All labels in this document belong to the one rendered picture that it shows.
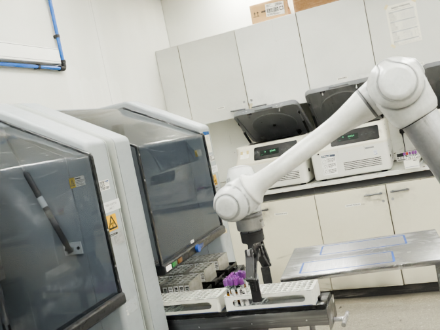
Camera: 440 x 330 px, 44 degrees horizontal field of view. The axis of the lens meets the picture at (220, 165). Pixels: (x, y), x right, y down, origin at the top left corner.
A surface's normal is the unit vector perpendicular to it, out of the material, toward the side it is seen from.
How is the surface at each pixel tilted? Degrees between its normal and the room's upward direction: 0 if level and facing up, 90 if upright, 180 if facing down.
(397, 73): 85
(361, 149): 90
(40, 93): 90
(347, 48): 90
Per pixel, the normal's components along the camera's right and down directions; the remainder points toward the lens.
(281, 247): -0.34, 0.12
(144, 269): 0.92, -0.17
